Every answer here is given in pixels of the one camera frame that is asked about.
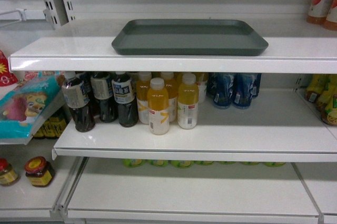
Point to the grey rectangular serving tray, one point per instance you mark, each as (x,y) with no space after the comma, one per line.
(189,37)

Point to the yellow juice bottle front left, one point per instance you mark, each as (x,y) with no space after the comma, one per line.
(158,106)

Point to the yellow juice bottle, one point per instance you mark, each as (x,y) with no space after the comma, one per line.
(158,106)
(142,87)
(172,89)
(188,101)

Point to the yellow juice bottle back middle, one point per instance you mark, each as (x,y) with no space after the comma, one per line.
(172,89)

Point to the yellow juice bottle front right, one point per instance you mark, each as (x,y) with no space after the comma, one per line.
(188,101)

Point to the yellow juice bottle back left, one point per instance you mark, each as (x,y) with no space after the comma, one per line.
(142,87)

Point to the dark oolong tea bottle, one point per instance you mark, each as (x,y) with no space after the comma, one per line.
(125,99)

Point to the blue drink bottle left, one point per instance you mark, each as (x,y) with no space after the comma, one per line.
(222,98)

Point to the blue drink bottle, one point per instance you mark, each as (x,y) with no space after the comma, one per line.
(242,96)
(222,98)

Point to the green bottle row below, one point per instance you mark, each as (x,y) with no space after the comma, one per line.
(133,163)

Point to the dark tea bottle middle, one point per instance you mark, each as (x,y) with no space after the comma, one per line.
(103,92)

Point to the blue drink bottle right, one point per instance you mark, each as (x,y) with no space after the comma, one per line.
(242,96)

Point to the dark tea bottle leaning left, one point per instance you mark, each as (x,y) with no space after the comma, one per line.
(78,102)

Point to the white middle shelf board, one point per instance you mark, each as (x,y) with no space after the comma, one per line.
(278,126)

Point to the white shelf board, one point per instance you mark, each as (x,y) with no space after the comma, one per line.
(295,46)
(107,190)
(278,126)

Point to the white bottom shelf board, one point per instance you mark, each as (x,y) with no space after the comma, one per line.
(107,190)

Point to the white upper shelf board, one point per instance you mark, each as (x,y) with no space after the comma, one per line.
(295,46)

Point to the teal cartoon snack bag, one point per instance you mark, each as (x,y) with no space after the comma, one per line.
(29,105)

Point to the red lid sauce jar right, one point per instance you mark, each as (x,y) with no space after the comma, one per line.
(39,171)

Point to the red lid sauce jar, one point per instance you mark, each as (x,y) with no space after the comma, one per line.
(39,171)
(8,175)

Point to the yellow lemon tea bottles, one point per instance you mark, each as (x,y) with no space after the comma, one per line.
(322,92)

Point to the red snack bag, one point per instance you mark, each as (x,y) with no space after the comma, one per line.
(7,78)

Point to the red lid sauce jar left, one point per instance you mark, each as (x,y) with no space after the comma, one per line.
(8,175)

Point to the orange juice bottle top right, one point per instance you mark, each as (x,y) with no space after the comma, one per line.
(330,21)

